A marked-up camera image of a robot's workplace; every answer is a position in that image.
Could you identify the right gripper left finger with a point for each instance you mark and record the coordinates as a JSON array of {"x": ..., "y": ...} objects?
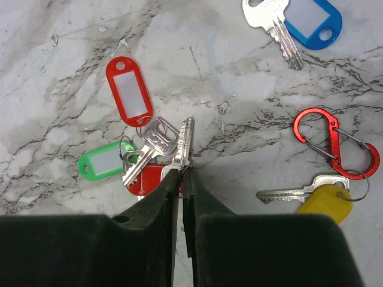
[{"x": 134, "y": 248}]

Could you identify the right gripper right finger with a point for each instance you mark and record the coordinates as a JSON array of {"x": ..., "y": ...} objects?
[{"x": 228, "y": 249}]

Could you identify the red tagged key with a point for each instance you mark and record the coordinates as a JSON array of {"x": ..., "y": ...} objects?
[{"x": 184, "y": 143}]

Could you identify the green key tag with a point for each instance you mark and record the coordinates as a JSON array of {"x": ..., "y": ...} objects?
[{"x": 109, "y": 160}]

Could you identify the black yellow tagged key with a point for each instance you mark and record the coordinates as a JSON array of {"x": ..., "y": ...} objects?
[{"x": 326, "y": 195}]

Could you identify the red S carabiner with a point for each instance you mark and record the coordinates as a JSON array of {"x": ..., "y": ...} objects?
[{"x": 334, "y": 155}]

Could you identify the blue tagged key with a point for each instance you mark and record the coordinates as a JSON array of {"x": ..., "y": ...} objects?
[{"x": 314, "y": 24}]

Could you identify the red key tag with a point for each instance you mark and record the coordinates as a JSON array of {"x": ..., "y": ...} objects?
[{"x": 135, "y": 108}]

